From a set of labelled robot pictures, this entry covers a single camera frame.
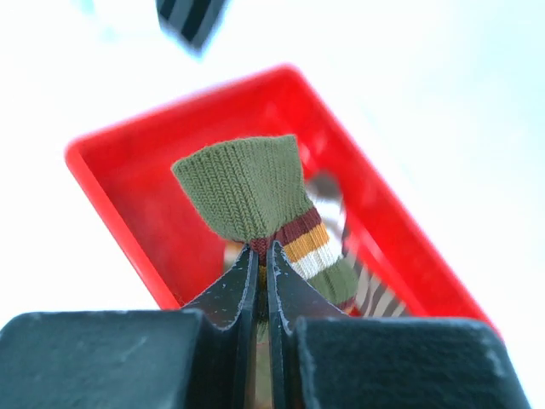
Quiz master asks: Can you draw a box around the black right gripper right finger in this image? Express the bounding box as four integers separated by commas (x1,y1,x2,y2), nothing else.
267,243,529,409

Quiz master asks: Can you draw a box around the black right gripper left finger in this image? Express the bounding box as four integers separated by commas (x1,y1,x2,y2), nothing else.
1,248,258,408

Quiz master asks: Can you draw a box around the olive green striped sock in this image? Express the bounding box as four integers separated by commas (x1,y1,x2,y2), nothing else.
171,135,358,408

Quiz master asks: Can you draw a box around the black white striped sock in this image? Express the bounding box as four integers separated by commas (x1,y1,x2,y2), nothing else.
156,0,229,55

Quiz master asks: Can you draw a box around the brown beige striped sock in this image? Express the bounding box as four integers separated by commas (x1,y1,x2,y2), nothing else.
306,172,410,318

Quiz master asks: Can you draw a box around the red plastic tray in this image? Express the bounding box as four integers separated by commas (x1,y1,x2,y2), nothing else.
66,65,486,320

